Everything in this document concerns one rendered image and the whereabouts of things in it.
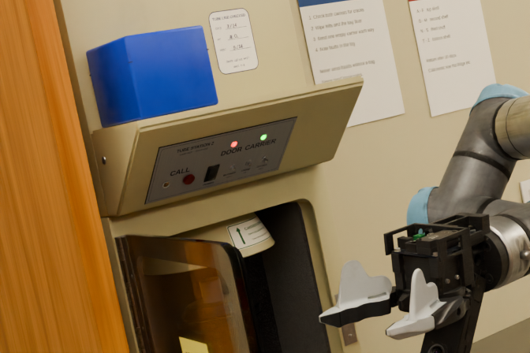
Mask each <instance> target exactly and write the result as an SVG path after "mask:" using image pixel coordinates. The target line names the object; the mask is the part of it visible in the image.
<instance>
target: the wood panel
mask: <svg viewBox="0 0 530 353"><path fill-rule="evenodd" d="M0 353H130V352H129V346H128V341H127V338H126V334H125V327H124V324H123V320H122V316H121V309H120V306H119V302H118V295H117V291H116V288H115V283H114V277H113V273H112V269H111V265H110V259H109V255H108V251H107V247H106V241H105V237H104V233H103V227H102V222H101V219H100V215H99V208H98V204H97V201H96V197H95V190H94V186H93V183H92V178H91V172H90V169H89V164H88V158H87V154H86V150H85V146H84V140H83V136H82V132H81V128H80V122H79V117H78V114H77V108H76V103H75V99H74V96H73V89H72V85H71V82H70V78H69V71H68V67H67V64H66V59H65V53H64V49H63V45H62V39H61V35H60V31H59V27H58V21H57V17H56V12H55V9H54V3H53V0H0Z"/></svg>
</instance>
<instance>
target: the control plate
mask: <svg viewBox="0 0 530 353"><path fill-rule="evenodd" d="M296 120H297V117H291V118H287V119H283V120H280V121H273V122H269V123H266V124H259V125H256V126H252V127H248V128H242V129H238V130H234V131H230V132H224V133H220V134H217V135H212V136H206V137H203V138H199V139H192V140H189V141H185V142H181V143H175V144H171V145H167V146H164V147H159V150H158V153H157V157H156V159H155V165H154V168H153V172H152V175H151V181H150V184H149V188H148V191H147V196H146V199H145V203H144V205H145V204H148V203H153V202H157V201H160V200H164V199H168V198H172V197H175V196H179V195H184V194H187V193H190V192H194V191H199V190H203V189H205V188H211V187H214V186H218V185H221V184H226V183H229V182H233V181H236V180H242V179H244V178H248V177H253V176H257V175H260V174H263V173H269V172H272V171H275V170H278V169H279V166H280V164H281V161H282V158H283V155H284V153H285V150H286V147H287V144H288V142H289V138H290V136H291V133H292V131H293V127H294V125H295V122H296ZM262 134H267V138H266V139H265V140H263V141H260V140H259V138H260V136H261V135H262ZM234 140H236V141H237V142H238V144H237V145H236V146H235V147H230V144H231V143H232V142H233V141H234ZM264 156H267V157H268V158H267V160H268V161H267V162H262V161H261V160H262V158H263V157H264ZM248 160H251V161H252V165H251V166H246V165H245V163H246V161H248ZM218 164H220V166H219V168H218V173H217V176H216V178H215V180H210V181H207V182H204V179H205V176H206V173H207V169H208V167H209V166H213V165H218ZM232 164H234V165H235V170H234V171H233V170H229V167H230V165H232ZM189 174H192V175H193V176H194V177H195V180H194V181H193V182H192V183H191V184H185V183H184V182H183V180H184V178H185V177H186V176H188V175H189ZM166 181H169V182H170V186H169V187H168V188H163V187H162V185H163V183H164V182H166Z"/></svg>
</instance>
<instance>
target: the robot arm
mask: <svg viewBox="0 0 530 353"><path fill-rule="evenodd" d="M526 159H530V94H529V93H527V92H526V91H523V90H522V89H520V88H518V87H514V86H512V85H509V84H504V85H501V84H490V85H488V86H486V87H485V88H484V89H483V90H482V91H481V93H480V96H479V98H478V99H477V101H476V103H475V104H474V105H473V106H472V108H471V110H470V113H469V119H468V121H467V124H466V126H465V129H464V131H463V132H462V135H461V138H460V140H459V142H458V144H457V147H456V149H455V151H454V153H453V157H452V158H451V159H450V162H449V165H448V166H447V168H446V171H445V173H444V175H443V178H442V180H441V183H440V185H439V187H437V186H433V187H425V188H421V189H420V190H419V191H418V193H417V194H416V195H414V196H413V197H412V199H411V201H410V203H409V207H408V209H407V215H406V222H407V225H406V226H404V227H402V228H399V229H395V230H393V231H390V232H387V233H384V234H383V236H384V244H385V252H386V255H391V261H392V269H393V273H394V276H395V284H396V286H392V284H391V281H390V279H389V278H388V277H386V276H383V275H379V276H374V277H369V276H368V275H367V273H366V272H365V270H364V268H363V266H362V265H361V264H360V262H358V261H357V260H351V261H348V262H346V263H345V264H344V266H343V267H342V272H341V279H340V285H339V292H338V301H337V304H336V305H335V306H334V307H332V308H330V309H329V310H326V311H325V312H323V313H322V314H321V315H320V316H319V321H320V322H321V323H323V324H326V325H330V326H333V327H335V328H341V327H342V326H343V325H347V324H350V323H354V322H359V321H361V320H364V319H365V318H372V317H379V316H383V315H387V314H390V313H391V307H392V308H393V307H396V306H398V309H399V310H401V311H404V312H408V313H409V314H406V315H405V316H404V317H403V319H401V320H400V321H396V322H395V323H393V324H392V325H391V326H389V327H388V328H387V329H386V330H385V331H386V335H387V336H389V337H391V338H393V339H395V340H402V339H405V338H408V337H411V336H417V335H420V334H423V333H425V335H424V341H423V344H422V348H421V351H420V353H470V351H471V347H472V341H473V337H474V334H475V330H476V324H477V321H478V317H479V313H480V308H481V304H482V301H483V294H484V293H485V292H489V291H490V290H495V289H498V288H501V287H503V286H505V285H507V284H509V283H512V282H514V281H516V280H518V279H520V278H522V277H525V276H527V275H529V274H530V201H528V202H526V203H516V202H511V201H507V200H502V199H501V198H502V195H503V192H504V191H505V188H506V185H507V183H508V182H509V179H510V177H511V174H512V172H513V169H514V167H515V165H516V163H517V161H520V160H526ZM405 230H407V236H401V237H398V238H397V245H398V247H396V248H394V238H393V235H394V234H397V233H399V232H403V231H405Z"/></svg>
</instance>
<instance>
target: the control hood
mask: <svg viewBox="0 0 530 353"><path fill-rule="evenodd" d="M363 84H364V78H361V76H355V77H350V78H346V79H342V80H335V81H331V82H327V83H323V84H316V85H312V86H307V87H300V88H296V89H292V90H288V91H281V92H277V93H273V94H269V95H261V96H257V97H253V98H247V99H242V100H238V101H234V102H227V103H223V104H218V105H214V106H207V107H204V108H199V109H195V110H188V111H184V112H180V113H172V114H168V115H164V116H161V117H153V118H149V119H145V120H141V121H134V122H130V123H127V124H120V125H116V126H113V127H109V128H102V129H98V130H95V131H93V133H92V134H91V139H92V143H93V147H94V151H95V157H96V161H97V165H98V169H99V175H100V180H101V183H102V187H103V194H104V198H105V201H106V208H107V212H108V215H111V217H120V216H122V215H126V214H131V213H134V212H137V211H141V210H146V209H149V208H152V207H156V206H161V205H164V204H167V203H173V202H176V201H179V200H182V199H188V198H191V197H194V196H198V195H203V194H206V193H209V192H213V191H218V190H221V189H224V188H230V187H233V186H236V185H239V184H245V183H248V182H251V181H254V180H260V179H263V178H266V177H272V176H275V175H278V174H281V173H287V172H290V171H293V170H296V169H302V168H304V167H308V166H311V165H317V164H319V163H323V162H328V161H331V160H332V159H333V158H334V156H335V154H336V151H337V149H338V146H339V143H340V142H341V139H342V136H343V134H344V131H345V128H346V126H347V124H348V122H349V119H350V117H351V114H352V112H353V109H354V106H355V105H356V101H357V99H358V97H359V94H360V91H361V89H362V87H363ZM291 117H297V120H296V122H295V125H294V127H293V131H292V133H291V136H290V138H289V142H288V144H287V147H286V150H285V153H284V155H283V158H282V161H281V164H280V166H279V169H278V170H275V171H272V172H269V173H263V174H260V175H257V176H251V177H248V178H244V179H242V180H236V181H233V182H229V183H226V184H221V185H218V186H214V187H211V188H205V189H203V190H199V191H194V192H190V193H187V194H184V195H179V196H175V197H172V198H168V199H164V200H160V201H157V202H153V203H148V204H145V205H144V203H145V199H146V196H147V191H148V188H149V184H150V181H151V175H152V172H153V168H154V165H155V159H156V157H157V153H158V150H159V147H164V146H167V145H171V144H175V143H181V142H185V141H189V140H192V139H199V138H203V137H206V136H212V135H217V134H220V133H224V132H230V131H234V130H238V129H242V128H248V127H252V126H256V125H259V124H266V123H269V122H273V121H280V120H283V119H287V118H291Z"/></svg>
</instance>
